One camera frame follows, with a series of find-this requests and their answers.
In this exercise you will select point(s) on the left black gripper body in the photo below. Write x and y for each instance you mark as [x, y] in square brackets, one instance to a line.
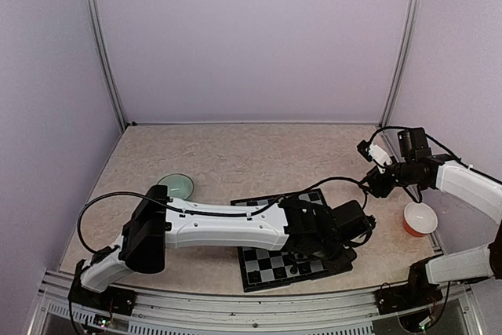
[332, 249]

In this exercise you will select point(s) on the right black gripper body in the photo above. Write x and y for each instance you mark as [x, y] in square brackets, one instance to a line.
[405, 175]

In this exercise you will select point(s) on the black grey chess board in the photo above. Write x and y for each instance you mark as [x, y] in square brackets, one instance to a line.
[264, 261]

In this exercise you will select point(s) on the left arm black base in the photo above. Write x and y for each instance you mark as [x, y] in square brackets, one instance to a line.
[113, 300]

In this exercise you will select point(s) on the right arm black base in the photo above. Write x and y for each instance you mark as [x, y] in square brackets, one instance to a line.
[416, 292]

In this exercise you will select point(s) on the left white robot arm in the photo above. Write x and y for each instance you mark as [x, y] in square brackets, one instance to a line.
[159, 223]

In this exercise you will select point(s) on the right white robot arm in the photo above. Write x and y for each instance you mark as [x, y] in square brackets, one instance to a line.
[467, 225]

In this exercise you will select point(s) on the black chess piece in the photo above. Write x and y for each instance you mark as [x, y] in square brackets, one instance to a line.
[254, 276]
[279, 273]
[293, 269]
[305, 268]

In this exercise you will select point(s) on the orange white bowl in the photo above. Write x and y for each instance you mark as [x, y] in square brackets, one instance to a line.
[419, 219]

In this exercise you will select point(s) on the green glass bowl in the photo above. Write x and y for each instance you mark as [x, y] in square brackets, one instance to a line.
[179, 185]

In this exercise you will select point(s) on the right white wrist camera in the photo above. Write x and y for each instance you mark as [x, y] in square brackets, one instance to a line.
[374, 153]

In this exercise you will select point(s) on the right aluminium frame post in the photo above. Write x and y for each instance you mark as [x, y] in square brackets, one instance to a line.
[400, 65]

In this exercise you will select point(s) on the aluminium frame post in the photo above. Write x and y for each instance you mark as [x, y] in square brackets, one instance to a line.
[400, 65]
[105, 64]

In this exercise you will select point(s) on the front aluminium rail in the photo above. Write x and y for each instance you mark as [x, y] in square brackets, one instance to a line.
[159, 311]

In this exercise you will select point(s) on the left aluminium frame post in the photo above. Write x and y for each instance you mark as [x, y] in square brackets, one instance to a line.
[105, 64]

